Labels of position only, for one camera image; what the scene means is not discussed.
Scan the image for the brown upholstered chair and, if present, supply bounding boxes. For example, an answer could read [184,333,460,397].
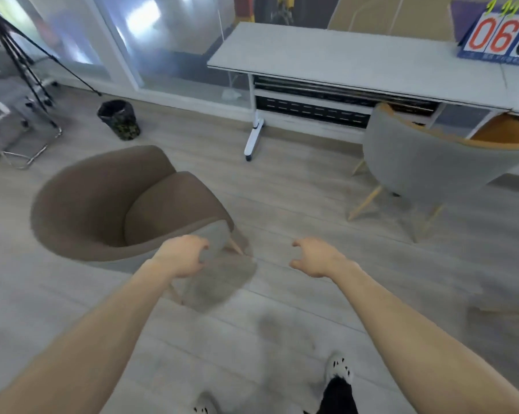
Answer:
[29,145,258,315]

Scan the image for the yellow red pillar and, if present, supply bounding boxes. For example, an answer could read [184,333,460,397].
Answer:
[233,0,256,24]

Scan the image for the white left clog shoe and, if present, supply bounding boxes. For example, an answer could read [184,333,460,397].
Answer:
[192,394,219,414]

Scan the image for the black trousers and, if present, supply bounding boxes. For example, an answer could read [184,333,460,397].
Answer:
[304,377,359,414]

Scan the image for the person's left forearm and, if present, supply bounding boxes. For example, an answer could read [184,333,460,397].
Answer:
[0,257,178,414]

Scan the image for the blue flip scoreboard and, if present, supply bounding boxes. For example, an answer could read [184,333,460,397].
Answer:
[457,0,519,67]

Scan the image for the person's right hand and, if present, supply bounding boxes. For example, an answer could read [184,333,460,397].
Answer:
[289,236,359,280]

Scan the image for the black tripod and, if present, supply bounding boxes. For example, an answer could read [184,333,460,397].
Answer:
[0,2,103,130]

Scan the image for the orange upholstered chair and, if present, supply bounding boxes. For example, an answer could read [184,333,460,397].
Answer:
[347,102,519,244]

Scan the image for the person's left hand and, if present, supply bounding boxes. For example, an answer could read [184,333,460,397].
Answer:
[151,235,210,280]

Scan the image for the person's right forearm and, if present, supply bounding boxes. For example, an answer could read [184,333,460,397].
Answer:
[330,260,519,414]

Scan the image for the black camouflage trash bin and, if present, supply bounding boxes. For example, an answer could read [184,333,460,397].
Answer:
[97,99,141,141]

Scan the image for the white clog shoe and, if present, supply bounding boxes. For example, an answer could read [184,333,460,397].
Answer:
[192,394,219,414]
[326,352,354,384]

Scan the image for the white right clog shoe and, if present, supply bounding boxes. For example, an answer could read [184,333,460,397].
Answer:
[326,352,354,384]

